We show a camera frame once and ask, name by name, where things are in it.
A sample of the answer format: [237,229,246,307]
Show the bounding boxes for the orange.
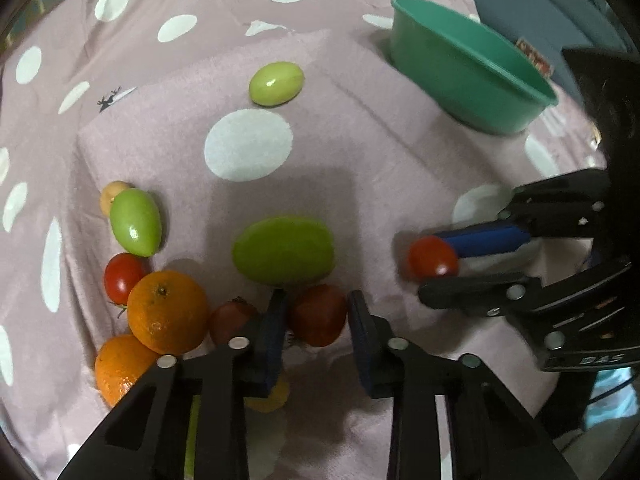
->
[94,334,158,408]
[127,270,209,356]

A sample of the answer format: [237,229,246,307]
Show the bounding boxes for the small red tomato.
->
[208,297,258,346]

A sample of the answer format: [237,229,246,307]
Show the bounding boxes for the dark red tomato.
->
[290,284,347,348]

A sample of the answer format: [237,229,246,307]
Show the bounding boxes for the large green mango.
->
[231,216,335,287]

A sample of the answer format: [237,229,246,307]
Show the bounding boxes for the green oval fruit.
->
[110,188,163,258]

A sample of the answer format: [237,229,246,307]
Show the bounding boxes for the small light green fruit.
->
[248,61,305,107]

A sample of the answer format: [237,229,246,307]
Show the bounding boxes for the green plastic bowl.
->
[390,0,559,136]

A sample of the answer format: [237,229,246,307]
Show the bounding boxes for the grey sofa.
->
[475,0,639,100]

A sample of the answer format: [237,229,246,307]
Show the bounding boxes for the small yellow fruit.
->
[100,181,130,217]

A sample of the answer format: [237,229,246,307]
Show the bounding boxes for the pink polka dot cloth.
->
[1,0,601,479]

